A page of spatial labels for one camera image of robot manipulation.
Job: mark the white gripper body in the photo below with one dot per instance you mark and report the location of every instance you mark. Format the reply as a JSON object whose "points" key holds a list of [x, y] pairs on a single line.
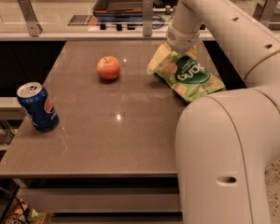
{"points": [[183, 41]]}

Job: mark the green rice chip bag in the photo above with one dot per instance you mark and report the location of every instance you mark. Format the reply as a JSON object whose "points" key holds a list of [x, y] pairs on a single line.
{"points": [[188, 78]]}

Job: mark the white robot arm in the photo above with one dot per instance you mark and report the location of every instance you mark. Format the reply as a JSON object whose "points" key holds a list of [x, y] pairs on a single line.
{"points": [[225, 140]]}

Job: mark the blue pepsi can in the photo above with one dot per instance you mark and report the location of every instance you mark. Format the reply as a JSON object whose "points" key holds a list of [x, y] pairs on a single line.
{"points": [[35, 101]]}

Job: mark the red apple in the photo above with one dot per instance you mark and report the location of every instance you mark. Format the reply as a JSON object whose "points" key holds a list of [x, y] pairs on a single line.
{"points": [[108, 67]]}

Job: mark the grey tray with orange rim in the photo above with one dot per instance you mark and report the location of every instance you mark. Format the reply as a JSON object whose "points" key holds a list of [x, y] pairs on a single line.
{"points": [[109, 7]]}

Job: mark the grey table drawer unit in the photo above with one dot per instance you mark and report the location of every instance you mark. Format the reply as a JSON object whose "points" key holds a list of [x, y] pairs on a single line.
{"points": [[82, 199]]}

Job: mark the snack box under table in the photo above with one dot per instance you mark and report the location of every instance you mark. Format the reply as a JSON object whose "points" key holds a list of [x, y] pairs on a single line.
{"points": [[21, 212]]}

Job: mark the middle metal glass bracket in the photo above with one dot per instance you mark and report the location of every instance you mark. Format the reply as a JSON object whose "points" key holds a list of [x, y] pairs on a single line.
{"points": [[147, 17]]}

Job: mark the metal glass bracket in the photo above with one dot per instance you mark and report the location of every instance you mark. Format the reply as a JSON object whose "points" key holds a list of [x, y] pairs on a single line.
{"points": [[147, 17], [264, 12], [32, 24]]}

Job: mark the right metal glass bracket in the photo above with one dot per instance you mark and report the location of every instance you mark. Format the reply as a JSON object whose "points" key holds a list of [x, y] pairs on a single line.
{"points": [[264, 12]]}

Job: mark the left metal glass bracket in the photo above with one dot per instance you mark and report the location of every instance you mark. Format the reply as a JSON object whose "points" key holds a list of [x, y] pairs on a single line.
{"points": [[32, 24]]}

